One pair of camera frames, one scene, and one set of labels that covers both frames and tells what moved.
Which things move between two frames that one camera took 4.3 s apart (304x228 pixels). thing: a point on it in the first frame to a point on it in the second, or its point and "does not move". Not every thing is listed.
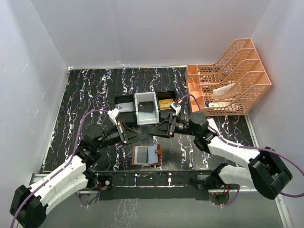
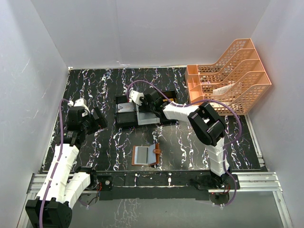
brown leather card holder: [145, 155] does not move
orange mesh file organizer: [231, 86] does not move
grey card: [142, 155] does not move
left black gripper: [122, 133] to [100, 118]
